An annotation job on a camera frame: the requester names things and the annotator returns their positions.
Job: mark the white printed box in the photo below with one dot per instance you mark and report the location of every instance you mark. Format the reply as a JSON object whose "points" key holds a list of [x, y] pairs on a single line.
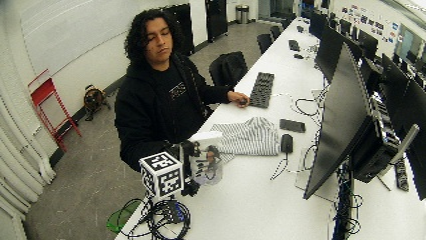
{"points": [[208, 166]]}

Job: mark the large black monitor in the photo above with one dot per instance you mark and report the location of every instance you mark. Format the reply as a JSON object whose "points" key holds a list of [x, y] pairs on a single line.
{"points": [[337, 126]]}

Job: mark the small black mouse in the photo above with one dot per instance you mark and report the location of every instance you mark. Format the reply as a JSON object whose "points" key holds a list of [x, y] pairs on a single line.
{"points": [[298, 56]]}

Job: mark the brown black bag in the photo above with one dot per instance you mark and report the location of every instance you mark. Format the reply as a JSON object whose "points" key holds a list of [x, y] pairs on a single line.
{"points": [[93, 100]]}

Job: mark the striped grey white cloth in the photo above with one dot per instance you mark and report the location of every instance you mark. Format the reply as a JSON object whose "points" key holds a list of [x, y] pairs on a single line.
{"points": [[253, 138]]}

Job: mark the black flat phone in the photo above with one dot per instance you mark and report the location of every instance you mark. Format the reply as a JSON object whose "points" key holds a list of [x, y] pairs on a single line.
{"points": [[292, 125]]}

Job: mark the small black keyboard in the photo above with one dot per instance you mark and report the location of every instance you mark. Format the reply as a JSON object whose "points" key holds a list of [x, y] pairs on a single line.
{"points": [[294, 45]]}

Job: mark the white marker cube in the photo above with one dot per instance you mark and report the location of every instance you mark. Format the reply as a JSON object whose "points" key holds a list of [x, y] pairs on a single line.
{"points": [[161, 173]]}

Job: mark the red folding chair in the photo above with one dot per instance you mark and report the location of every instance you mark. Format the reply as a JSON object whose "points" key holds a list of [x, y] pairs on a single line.
{"points": [[44, 95]]}

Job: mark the the person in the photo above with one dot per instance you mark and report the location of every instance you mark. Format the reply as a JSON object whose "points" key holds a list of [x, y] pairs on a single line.
{"points": [[150, 100]]}

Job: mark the black computer mouse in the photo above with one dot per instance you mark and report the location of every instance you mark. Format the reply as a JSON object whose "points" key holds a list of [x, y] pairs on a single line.
{"points": [[286, 143]]}

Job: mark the black computer box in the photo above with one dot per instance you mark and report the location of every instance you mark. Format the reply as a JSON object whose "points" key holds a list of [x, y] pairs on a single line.
{"points": [[374, 150]]}

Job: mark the black office chair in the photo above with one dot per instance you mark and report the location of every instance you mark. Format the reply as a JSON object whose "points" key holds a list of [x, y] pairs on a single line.
{"points": [[264, 41], [228, 68]]}

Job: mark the green translucent plastic piece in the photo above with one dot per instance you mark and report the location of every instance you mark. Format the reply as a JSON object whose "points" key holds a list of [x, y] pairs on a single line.
{"points": [[120, 216]]}

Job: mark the grey trash can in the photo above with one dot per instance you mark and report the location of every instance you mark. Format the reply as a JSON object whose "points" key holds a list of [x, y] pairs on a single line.
{"points": [[242, 14]]}

